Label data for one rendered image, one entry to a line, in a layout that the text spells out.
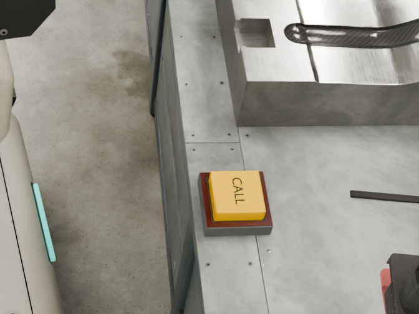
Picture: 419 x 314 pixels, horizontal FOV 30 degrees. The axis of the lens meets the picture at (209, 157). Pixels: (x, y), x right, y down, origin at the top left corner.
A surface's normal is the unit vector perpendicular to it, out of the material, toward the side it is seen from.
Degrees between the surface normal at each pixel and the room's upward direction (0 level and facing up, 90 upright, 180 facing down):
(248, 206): 0
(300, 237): 0
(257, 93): 90
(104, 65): 0
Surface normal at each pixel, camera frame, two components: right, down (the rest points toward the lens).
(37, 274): 0.39, -0.62
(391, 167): 0.12, -0.59
